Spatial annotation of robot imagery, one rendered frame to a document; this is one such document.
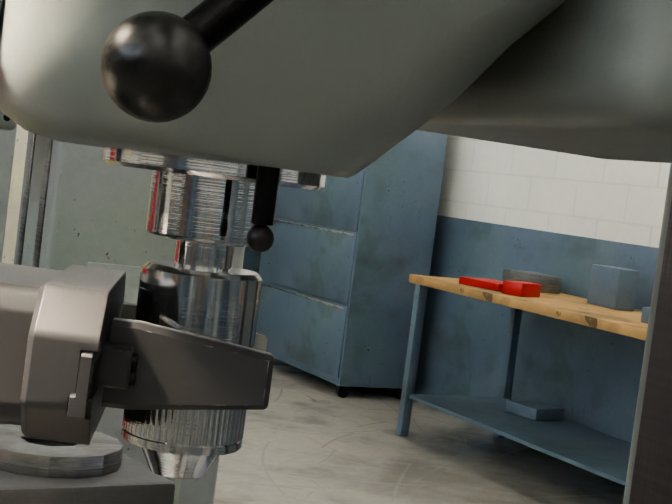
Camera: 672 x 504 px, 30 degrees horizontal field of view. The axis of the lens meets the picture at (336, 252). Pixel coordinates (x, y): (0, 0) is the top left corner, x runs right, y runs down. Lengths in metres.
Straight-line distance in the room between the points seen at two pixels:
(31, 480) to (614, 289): 5.58
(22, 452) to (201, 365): 0.32
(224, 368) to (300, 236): 7.94
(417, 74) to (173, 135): 0.09
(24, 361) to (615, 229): 6.39
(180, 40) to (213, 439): 0.19
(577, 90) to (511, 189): 7.11
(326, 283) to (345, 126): 7.58
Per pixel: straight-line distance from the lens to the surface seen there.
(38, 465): 0.77
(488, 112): 0.52
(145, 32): 0.33
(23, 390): 0.44
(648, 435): 0.82
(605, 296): 6.30
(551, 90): 0.48
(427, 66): 0.43
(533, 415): 6.62
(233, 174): 0.44
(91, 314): 0.44
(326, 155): 0.44
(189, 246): 0.48
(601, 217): 6.89
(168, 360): 0.46
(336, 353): 7.83
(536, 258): 7.28
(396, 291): 7.88
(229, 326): 0.47
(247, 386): 0.46
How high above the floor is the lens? 1.31
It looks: 3 degrees down
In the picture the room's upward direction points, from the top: 7 degrees clockwise
